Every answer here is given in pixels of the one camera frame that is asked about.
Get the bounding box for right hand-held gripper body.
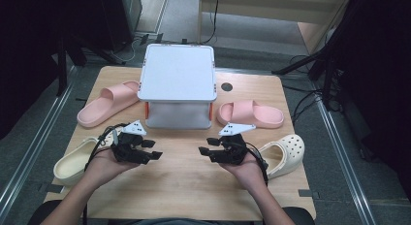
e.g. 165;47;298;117
208;122;257;166

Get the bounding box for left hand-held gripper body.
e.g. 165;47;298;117
111;119;153;165

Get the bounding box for pink slide slipper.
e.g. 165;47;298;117
77;80;142;129
216;99;285;130

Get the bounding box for cream clog shoe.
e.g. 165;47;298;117
258;133;305;180
52;127;125;187

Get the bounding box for white two-tier shoe rack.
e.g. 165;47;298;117
137;43;218;130

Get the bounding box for person's right hand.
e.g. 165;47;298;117
219;152;269;191

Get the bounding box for person's left hand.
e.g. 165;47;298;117
84;147;142;191

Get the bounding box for person's grey clothing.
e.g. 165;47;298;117
129;218;234;225

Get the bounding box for black tape strip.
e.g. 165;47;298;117
38;182;65;195
298;188;321;201

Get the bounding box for black tripod stand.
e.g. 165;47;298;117
54;32;127;97
270;40;343;111

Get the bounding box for light wooden partition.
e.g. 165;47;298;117
197;0;354;55

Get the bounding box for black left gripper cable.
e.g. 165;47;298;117
81;122;130;225

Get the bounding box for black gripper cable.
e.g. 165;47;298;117
81;122;130;225
243;142;269;187

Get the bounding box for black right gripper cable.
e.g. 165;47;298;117
243;142;269;187

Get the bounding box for black floor cables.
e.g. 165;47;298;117
282;53;326;124

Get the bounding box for white floor cable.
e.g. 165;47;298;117
111;39;138;63

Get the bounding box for metal floor rail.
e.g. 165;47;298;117
0;65;79;214
313;94;378;225

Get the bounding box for black hanging cable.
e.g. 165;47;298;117
201;0;222;46

